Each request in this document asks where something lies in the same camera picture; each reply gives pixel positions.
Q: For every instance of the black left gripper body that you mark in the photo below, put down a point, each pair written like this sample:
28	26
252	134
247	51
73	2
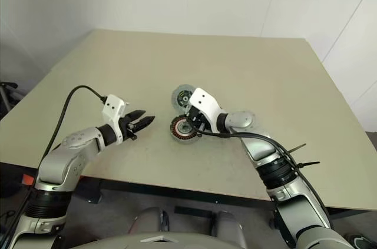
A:
129	126

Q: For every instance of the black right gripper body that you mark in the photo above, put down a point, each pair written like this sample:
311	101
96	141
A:
198	119

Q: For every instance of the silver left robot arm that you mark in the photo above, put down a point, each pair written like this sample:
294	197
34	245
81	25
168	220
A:
59	160

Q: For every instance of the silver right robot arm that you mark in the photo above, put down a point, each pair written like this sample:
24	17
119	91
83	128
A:
260	150

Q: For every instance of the dark rounded grey shape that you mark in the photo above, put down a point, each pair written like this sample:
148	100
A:
147	219
231	225

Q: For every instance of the orange sheet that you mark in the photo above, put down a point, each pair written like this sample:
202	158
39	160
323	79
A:
29	179

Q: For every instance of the silver robot torso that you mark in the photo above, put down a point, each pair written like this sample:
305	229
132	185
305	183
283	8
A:
176	241

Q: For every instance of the dark metal stand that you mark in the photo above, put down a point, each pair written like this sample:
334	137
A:
6	93

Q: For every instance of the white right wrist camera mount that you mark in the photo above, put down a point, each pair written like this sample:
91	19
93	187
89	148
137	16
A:
204	100

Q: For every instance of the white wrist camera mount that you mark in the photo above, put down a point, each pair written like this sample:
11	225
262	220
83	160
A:
113	107
204	100

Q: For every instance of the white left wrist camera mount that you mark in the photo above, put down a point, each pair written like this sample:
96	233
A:
113	107

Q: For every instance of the black table frame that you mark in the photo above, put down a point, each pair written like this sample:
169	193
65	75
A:
176	190

